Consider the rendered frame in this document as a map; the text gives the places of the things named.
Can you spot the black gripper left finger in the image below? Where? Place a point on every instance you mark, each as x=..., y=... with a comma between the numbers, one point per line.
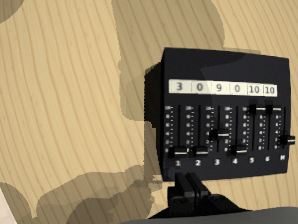
x=179, y=198

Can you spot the black lighting desk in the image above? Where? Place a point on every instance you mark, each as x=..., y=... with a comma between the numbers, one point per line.
x=213, y=94

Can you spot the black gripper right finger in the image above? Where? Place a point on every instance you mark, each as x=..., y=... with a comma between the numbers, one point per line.
x=206, y=203

